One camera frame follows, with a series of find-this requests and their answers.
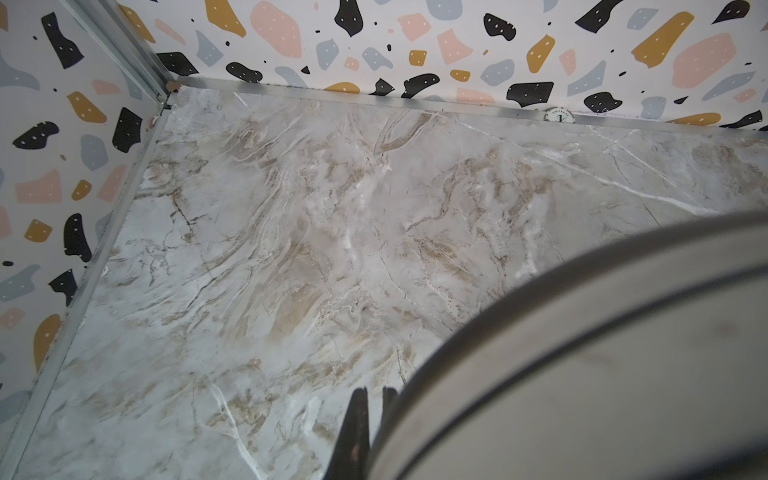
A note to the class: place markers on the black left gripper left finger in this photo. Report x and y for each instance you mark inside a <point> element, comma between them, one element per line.
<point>350,452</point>

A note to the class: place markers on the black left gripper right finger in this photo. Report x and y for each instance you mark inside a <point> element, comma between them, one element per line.
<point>389,397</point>

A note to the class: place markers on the white black headphones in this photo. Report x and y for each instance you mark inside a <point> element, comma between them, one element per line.
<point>644,359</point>

